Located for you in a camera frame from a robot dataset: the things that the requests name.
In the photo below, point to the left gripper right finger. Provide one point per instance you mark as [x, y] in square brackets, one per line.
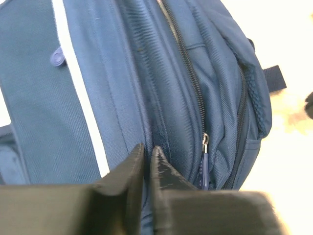
[179, 208]

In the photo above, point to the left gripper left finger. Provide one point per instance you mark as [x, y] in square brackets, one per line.
[110, 206]

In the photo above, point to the navy blue school backpack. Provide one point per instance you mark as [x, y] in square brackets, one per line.
[85, 81]

